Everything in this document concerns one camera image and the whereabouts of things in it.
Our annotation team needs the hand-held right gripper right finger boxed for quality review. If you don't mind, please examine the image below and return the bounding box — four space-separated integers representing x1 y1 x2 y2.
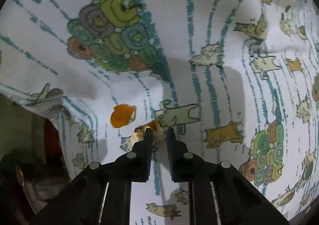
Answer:
166 128 289 225

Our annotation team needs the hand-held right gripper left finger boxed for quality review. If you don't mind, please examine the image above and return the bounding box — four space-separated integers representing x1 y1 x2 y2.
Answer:
31 128 154 225

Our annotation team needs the pale orange peel piece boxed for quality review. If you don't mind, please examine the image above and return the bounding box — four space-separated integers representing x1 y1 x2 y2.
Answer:
130 120 166 144

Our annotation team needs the cat print white blanket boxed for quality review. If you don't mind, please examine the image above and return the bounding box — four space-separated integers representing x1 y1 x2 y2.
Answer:
0 0 319 225

